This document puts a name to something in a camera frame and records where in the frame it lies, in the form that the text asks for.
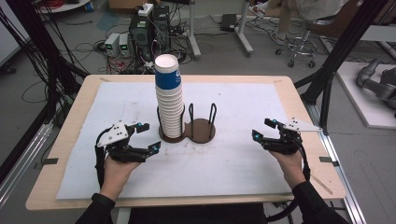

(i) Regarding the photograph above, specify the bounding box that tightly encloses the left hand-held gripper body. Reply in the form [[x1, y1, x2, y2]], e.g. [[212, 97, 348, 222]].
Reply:
[[94, 120, 148, 164]]

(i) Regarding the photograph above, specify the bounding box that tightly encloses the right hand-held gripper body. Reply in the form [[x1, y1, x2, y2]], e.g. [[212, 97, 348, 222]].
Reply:
[[261, 117, 323, 156]]

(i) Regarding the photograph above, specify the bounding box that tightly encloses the stack of white paper cups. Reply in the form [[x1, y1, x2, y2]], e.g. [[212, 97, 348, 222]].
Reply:
[[154, 53, 185, 139]]

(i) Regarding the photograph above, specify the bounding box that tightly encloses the brown cup holder rack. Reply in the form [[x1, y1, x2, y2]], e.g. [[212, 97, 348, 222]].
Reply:
[[157, 102, 218, 145]]

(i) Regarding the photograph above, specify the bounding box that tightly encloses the person's right hand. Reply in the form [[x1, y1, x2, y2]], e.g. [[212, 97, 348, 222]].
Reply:
[[269, 149, 307, 190]]

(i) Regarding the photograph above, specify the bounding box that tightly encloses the person's left hand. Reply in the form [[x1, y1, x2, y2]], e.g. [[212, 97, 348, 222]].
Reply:
[[99, 153, 143, 202]]

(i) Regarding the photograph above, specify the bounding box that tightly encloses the white table mat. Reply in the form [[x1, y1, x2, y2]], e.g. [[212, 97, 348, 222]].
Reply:
[[55, 81, 293, 200]]

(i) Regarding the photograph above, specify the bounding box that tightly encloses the chrome swivel stool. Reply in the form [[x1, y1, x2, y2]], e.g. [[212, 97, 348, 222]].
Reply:
[[275, 15, 335, 69]]

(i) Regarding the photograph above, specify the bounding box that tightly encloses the grey power supply unit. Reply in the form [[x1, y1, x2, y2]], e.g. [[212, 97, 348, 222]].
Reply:
[[104, 32, 120, 57], [118, 32, 132, 58]]

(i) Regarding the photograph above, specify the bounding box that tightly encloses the white floor platform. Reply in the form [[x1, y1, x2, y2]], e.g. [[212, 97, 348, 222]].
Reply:
[[334, 61, 396, 130]]

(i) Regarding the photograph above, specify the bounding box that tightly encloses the black computer tower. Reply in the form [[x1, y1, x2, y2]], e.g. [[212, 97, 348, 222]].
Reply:
[[129, 5, 171, 61]]

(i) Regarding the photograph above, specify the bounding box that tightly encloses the white desk leg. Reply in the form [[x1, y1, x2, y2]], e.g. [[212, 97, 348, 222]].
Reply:
[[186, 0, 202, 61], [234, 0, 255, 59]]

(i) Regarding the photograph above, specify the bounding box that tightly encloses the black box on floor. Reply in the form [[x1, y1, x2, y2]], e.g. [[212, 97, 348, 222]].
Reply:
[[219, 13, 237, 32]]

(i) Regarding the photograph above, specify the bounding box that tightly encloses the white power strip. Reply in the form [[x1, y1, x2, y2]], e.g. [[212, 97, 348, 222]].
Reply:
[[137, 3, 155, 17]]

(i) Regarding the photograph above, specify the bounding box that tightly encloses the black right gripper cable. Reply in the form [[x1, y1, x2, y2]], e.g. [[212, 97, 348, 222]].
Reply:
[[265, 136, 312, 223]]

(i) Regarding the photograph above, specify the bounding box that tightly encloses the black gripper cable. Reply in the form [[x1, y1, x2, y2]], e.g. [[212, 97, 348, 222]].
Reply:
[[94, 130, 109, 189], [265, 136, 312, 223]]

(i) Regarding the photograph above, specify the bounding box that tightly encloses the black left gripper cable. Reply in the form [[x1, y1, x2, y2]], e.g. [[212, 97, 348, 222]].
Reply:
[[94, 130, 109, 189]]

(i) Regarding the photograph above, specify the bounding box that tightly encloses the aluminium rail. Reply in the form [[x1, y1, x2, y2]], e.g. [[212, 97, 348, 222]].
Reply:
[[0, 120, 54, 208], [304, 102, 368, 224]]

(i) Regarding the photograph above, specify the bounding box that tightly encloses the black frame post with cables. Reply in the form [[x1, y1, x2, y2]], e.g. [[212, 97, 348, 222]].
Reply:
[[0, 0, 90, 125]]

